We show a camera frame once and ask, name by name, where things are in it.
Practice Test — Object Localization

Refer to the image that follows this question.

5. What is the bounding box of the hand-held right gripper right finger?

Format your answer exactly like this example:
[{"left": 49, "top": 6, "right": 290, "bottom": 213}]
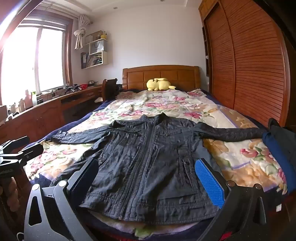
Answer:
[{"left": 195, "top": 158, "right": 278, "bottom": 241}]

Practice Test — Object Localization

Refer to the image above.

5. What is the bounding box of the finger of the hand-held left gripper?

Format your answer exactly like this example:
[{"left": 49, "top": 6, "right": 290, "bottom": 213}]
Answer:
[
  {"left": 18, "top": 144, "right": 44, "bottom": 163},
  {"left": 0, "top": 136, "right": 30, "bottom": 154}
]

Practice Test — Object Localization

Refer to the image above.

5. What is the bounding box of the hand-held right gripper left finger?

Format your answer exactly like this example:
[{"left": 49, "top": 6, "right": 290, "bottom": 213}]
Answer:
[{"left": 23, "top": 158, "right": 100, "bottom": 241}]

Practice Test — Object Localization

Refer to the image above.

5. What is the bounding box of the black jacket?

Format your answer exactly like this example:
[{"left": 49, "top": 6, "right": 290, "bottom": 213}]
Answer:
[{"left": 50, "top": 115, "right": 266, "bottom": 220}]

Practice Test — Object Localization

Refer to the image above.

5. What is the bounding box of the person's left hand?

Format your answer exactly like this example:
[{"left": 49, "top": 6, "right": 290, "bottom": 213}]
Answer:
[{"left": 0, "top": 177, "right": 25, "bottom": 217}]

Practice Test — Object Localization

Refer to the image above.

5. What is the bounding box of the wooden desk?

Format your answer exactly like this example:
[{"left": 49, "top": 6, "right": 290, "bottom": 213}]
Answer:
[{"left": 0, "top": 85, "right": 104, "bottom": 145}]

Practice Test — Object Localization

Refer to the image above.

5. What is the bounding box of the white plastic bottle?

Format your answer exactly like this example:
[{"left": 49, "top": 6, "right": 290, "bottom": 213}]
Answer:
[{"left": 24, "top": 89, "right": 32, "bottom": 110}]

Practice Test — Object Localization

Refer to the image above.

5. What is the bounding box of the dark blue folded garment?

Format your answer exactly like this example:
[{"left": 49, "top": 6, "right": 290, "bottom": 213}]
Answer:
[{"left": 262, "top": 118, "right": 296, "bottom": 194}]

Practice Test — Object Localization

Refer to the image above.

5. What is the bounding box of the window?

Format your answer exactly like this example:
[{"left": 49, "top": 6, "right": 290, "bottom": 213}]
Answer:
[{"left": 0, "top": 22, "right": 73, "bottom": 105}]

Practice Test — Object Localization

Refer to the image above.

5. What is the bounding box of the floral blanket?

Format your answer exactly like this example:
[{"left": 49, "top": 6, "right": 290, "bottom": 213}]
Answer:
[{"left": 24, "top": 89, "right": 288, "bottom": 239}]

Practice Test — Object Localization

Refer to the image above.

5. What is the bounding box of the wooden chair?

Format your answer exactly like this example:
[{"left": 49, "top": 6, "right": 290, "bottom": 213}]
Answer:
[{"left": 102, "top": 78, "right": 119, "bottom": 102}]

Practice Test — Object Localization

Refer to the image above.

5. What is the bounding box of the yellow plush toy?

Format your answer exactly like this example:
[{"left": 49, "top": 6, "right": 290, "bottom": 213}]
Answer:
[{"left": 147, "top": 78, "right": 176, "bottom": 91}]

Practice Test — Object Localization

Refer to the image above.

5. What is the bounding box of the wooden bed headboard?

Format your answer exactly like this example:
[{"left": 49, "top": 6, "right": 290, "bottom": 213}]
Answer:
[{"left": 122, "top": 65, "right": 200, "bottom": 91}]

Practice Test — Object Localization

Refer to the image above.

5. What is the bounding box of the wooden slatted wardrobe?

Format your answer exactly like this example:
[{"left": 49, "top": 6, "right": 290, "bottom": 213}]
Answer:
[{"left": 198, "top": 0, "right": 290, "bottom": 127}]

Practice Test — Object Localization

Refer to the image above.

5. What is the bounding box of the white paper bag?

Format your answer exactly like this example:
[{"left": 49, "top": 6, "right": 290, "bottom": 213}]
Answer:
[{"left": 90, "top": 39, "right": 104, "bottom": 55}]

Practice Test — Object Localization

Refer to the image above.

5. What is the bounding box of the tied white curtain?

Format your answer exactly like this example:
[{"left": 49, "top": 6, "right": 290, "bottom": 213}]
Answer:
[{"left": 73, "top": 15, "right": 93, "bottom": 49}]

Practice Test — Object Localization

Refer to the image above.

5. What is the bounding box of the white wall shelf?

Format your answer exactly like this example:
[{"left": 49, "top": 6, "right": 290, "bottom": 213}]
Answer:
[{"left": 81, "top": 31, "right": 109, "bottom": 69}]

